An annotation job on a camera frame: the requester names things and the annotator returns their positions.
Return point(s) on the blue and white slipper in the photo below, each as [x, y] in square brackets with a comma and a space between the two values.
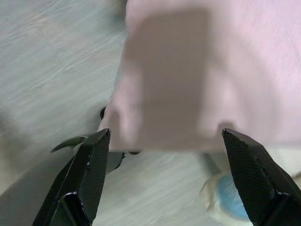
[225, 193]

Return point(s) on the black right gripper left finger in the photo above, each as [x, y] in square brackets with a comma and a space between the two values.
[91, 164]

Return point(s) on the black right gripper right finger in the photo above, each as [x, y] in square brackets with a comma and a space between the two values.
[254, 169]

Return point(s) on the large white pillow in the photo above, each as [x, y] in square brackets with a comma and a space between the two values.
[247, 47]

